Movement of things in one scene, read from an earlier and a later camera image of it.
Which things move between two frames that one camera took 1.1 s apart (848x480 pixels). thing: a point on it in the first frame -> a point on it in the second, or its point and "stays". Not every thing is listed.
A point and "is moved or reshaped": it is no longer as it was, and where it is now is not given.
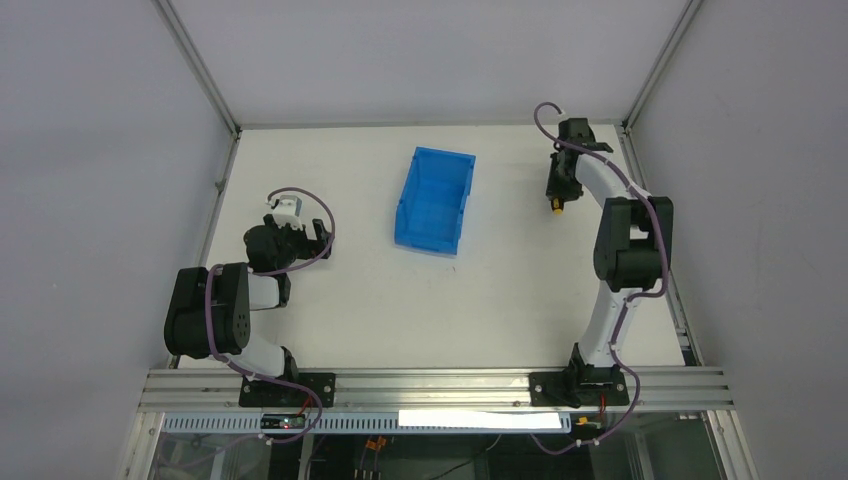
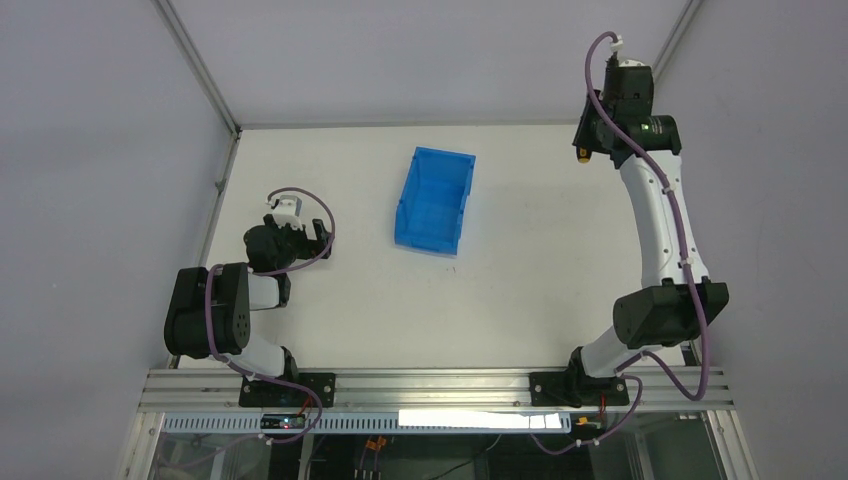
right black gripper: x=561 y=183 -> x=586 y=124
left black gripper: x=311 y=239 stays
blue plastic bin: x=430 y=209 stays
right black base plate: x=599 y=385 stays
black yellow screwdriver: x=557 y=205 is moved or reshaped
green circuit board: x=282 y=421 stays
